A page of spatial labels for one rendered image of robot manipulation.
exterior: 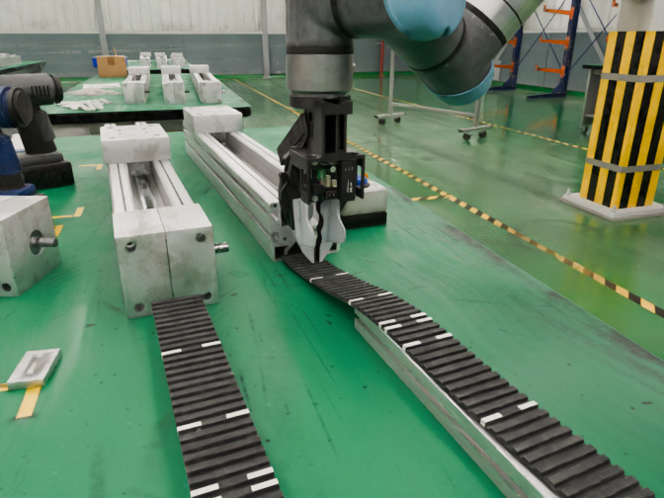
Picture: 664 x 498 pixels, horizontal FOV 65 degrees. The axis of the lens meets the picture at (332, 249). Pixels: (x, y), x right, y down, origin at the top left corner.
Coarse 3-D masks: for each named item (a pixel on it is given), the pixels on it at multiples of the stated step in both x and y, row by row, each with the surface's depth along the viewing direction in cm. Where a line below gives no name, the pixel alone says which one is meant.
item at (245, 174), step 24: (192, 144) 127; (216, 144) 106; (240, 144) 111; (216, 168) 100; (240, 168) 86; (264, 168) 96; (240, 192) 84; (264, 192) 73; (240, 216) 87; (264, 216) 72; (312, 216) 75; (264, 240) 74; (288, 240) 71
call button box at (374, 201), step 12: (372, 192) 83; (384, 192) 84; (348, 204) 82; (360, 204) 83; (372, 204) 84; (384, 204) 85; (348, 216) 83; (360, 216) 84; (372, 216) 85; (384, 216) 86; (348, 228) 84
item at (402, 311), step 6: (402, 306) 52; (408, 306) 52; (414, 306) 52; (378, 312) 50; (384, 312) 50; (390, 312) 51; (396, 312) 51; (402, 312) 50; (408, 312) 50; (414, 312) 51; (420, 312) 51; (372, 318) 50; (378, 318) 49; (384, 318) 49; (390, 318) 50
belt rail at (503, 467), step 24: (360, 312) 53; (384, 336) 49; (384, 360) 50; (408, 360) 45; (408, 384) 46; (432, 384) 42; (432, 408) 42; (456, 408) 39; (456, 432) 40; (480, 432) 37; (480, 456) 37; (504, 456) 34; (504, 480) 35; (528, 480) 33
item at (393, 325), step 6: (396, 318) 49; (402, 318) 49; (408, 318) 49; (414, 318) 49; (420, 318) 50; (426, 318) 49; (378, 324) 48; (384, 324) 48; (390, 324) 48; (396, 324) 49; (402, 324) 48; (408, 324) 48; (414, 324) 48; (420, 324) 49; (384, 330) 48; (390, 330) 47; (396, 330) 48
